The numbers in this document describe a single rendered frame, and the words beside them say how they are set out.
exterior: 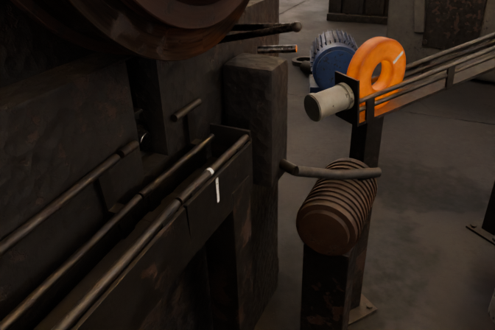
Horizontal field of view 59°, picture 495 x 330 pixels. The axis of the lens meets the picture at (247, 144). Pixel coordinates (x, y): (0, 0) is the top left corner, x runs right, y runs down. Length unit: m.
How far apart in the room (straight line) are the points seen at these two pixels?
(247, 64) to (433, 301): 0.98
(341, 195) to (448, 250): 0.83
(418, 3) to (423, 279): 2.09
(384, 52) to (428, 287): 0.80
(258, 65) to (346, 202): 0.32
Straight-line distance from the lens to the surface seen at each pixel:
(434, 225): 1.76
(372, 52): 0.96
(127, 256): 0.51
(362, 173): 0.91
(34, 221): 0.51
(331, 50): 2.62
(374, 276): 1.50
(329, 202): 0.87
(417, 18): 3.23
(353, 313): 1.38
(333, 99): 0.92
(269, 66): 0.75
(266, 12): 0.95
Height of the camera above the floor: 1.03
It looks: 28 degrees down
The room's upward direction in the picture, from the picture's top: 2 degrees counter-clockwise
